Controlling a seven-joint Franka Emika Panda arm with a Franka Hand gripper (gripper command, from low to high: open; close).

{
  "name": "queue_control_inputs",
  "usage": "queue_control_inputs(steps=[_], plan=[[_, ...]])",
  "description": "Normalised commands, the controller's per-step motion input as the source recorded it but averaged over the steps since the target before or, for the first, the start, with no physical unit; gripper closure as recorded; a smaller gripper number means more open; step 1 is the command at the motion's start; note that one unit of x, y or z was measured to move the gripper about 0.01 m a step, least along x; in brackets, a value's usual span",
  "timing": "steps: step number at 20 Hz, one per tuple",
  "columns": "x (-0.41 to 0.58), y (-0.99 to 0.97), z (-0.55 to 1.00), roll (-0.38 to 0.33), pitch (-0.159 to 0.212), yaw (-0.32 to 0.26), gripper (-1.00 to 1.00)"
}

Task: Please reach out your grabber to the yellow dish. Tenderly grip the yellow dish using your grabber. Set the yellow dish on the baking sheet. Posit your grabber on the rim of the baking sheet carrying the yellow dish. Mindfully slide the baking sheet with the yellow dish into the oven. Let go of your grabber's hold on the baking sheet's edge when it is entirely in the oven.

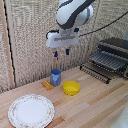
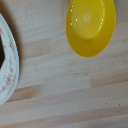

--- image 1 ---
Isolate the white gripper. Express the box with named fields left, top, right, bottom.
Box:
left=45, top=29, right=81, bottom=59

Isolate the yellow bowl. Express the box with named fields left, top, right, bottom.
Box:
left=62, top=80, right=81, bottom=97

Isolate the black dish rack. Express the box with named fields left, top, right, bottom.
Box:
left=79, top=37, right=128, bottom=85

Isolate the blue cup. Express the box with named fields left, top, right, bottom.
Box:
left=49, top=68, right=63, bottom=88

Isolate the white floral rimmed plate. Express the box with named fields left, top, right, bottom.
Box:
left=7, top=93, right=56, bottom=128

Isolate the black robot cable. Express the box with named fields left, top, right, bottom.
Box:
left=79, top=10, right=128, bottom=37

